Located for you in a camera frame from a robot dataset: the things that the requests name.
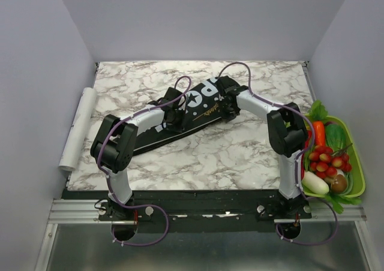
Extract white radish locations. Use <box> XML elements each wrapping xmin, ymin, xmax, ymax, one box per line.
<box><xmin>301</xmin><ymin>171</ymin><xmax>329</xmax><ymax>195</ymax></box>

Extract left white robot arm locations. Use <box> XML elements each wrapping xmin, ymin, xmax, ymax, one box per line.
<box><xmin>91</xmin><ymin>88</ymin><xmax>185</xmax><ymax>220</ymax></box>

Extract green vegetable tray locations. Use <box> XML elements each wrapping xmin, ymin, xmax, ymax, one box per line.
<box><xmin>301</xmin><ymin>116</ymin><xmax>365</xmax><ymax>200</ymax></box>

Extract dark green leafy vegetable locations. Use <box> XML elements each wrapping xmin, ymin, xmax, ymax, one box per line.
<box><xmin>325</xmin><ymin>124</ymin><xmax>347</xmax><ymax>151</ymax></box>

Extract purple cable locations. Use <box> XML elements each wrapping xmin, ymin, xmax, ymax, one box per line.
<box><xmin>219</xmin><ymin>61</ymin><xmax>338</xmax><ymax>246</ymax></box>
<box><xmin>96</xmin><ymin>75</ymin><xmax>193</xmax><ymax>247</ymax></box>

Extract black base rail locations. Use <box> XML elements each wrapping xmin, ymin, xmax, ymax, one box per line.
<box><xmin>98</xmin><ymin>189</ymin><xmax>311</xmax><ymax>234</ymax></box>

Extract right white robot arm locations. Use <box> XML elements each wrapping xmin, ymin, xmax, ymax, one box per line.
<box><xmin>215</xmin><ymin>76</ymin><xmax>308</xmax><ymax>218</ymax></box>

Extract black racket bag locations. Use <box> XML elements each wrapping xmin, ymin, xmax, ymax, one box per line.
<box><xmin>133</xmin><ymin>76</ymin><xmax>242</xmax><ymax>156</ymax></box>

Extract white shuttlecock tube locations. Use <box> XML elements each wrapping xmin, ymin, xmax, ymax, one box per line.
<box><xmin>59</xmin><ymin>88</ymin><xmax>97</xmax><ymax>172</ymax></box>

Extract red cherry tomatoes bunch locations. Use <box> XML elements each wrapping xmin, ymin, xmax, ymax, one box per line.
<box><xmin>304</xmin><ymin>146</ymin><xmax>352</xmax><ymax>179</ymax></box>

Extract orange carrot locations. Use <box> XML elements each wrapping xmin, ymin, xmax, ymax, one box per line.
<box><xmin>312</xmin><ymin>121</ymin><xmax>326</xmax><ymax>146</ymax></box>

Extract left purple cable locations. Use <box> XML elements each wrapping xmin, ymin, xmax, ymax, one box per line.
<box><xmin>96</xmin><ymin>75</ymin><xmax>193</xmax><ymax>247</ymax></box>

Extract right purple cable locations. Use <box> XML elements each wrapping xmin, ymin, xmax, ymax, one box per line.
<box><xmin>219</xmin><ymin>61</ymin><xmax>338</xmax><ymax>246</ymax></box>

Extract brown mushroom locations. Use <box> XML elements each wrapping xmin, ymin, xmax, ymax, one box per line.
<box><xmin>331</xmin><ymin>174</ymin><xmax>348</xmax><ymax>194</ymax></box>

